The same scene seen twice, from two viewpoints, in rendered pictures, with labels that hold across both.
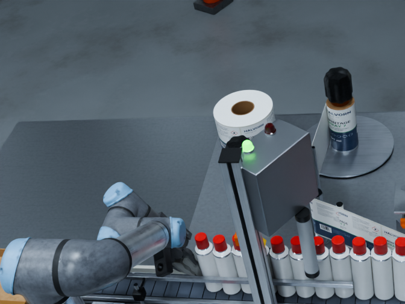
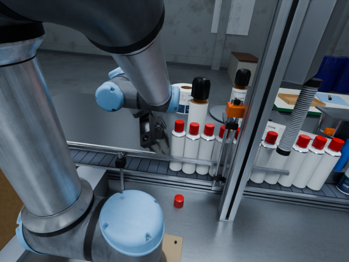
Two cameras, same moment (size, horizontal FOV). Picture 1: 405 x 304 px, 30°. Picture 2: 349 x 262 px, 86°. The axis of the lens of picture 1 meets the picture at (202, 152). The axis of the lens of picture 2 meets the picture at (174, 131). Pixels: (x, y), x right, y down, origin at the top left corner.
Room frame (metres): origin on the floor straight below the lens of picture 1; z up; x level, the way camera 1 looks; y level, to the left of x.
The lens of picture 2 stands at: (0.88, 0.26, 1.37)
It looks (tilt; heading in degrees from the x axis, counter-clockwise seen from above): 29 degrees down; 342
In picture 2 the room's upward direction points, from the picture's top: 5 degrees clockwise
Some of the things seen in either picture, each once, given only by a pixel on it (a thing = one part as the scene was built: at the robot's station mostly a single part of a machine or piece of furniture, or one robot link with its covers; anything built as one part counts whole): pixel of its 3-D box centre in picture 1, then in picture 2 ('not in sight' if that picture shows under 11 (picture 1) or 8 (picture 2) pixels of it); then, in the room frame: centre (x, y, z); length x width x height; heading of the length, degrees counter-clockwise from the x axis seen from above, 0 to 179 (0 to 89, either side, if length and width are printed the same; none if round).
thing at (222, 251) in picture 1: (225, 264); (191, 148); (1.40, 0.02, 0.98); 0.05 x 0.05 x 0.20
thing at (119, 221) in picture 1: (121, 231); (120, 94); (1.41, 0.25, 1.19); 0.11 x 0.11 x 0.08; 68
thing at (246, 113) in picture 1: (246, 125); (185, 97); (2.02, -0.17, 0.95); 0.20 x 0.20 x 0.14
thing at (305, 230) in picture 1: (307, 243); (296, 119); (1.22, -0.18, 1.18); 0.04 x 0.04 x 0.21
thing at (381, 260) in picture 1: (382, 268); (308, 162); (1.25, -0.37, 0.98); 0.05 x 0.05 x 0.20
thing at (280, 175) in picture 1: (272, 177); (302, 30); (1.25, -0.14, 1.38); 0.17 x 0.10 x 0.19; 123
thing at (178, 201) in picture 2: not in sight; (178, 200); (1.30, 0.09, 0.85); 0.03 x 0.03 x 0.03
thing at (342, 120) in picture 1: (341, 109); (239, 92); (1.86, -0.46, 1.04); 0.09 x 0.09 x 0.29
